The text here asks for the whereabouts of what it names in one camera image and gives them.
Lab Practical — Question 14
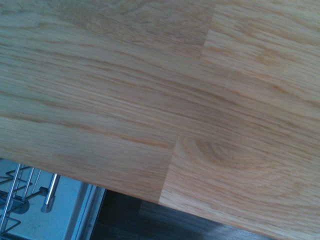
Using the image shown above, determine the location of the stainless dishwasher door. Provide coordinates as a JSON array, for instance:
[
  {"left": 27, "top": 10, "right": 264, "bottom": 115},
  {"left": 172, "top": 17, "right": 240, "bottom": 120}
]
[{"left": 0, "top": 158, "right": 108, "bottom": 240}]

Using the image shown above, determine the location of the silver cylindrical metal bar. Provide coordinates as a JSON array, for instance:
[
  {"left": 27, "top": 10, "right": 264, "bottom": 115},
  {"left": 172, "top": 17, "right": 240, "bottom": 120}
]
[{"left": 41, "top": 173, "right": 61, "bottom": 213}]

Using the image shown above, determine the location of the grey wire dishwasher rack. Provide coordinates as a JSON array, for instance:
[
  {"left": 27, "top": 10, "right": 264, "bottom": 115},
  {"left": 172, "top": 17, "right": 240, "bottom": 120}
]
[{"left": 0, "top": 162, "right": 43, "bottom": 235}]

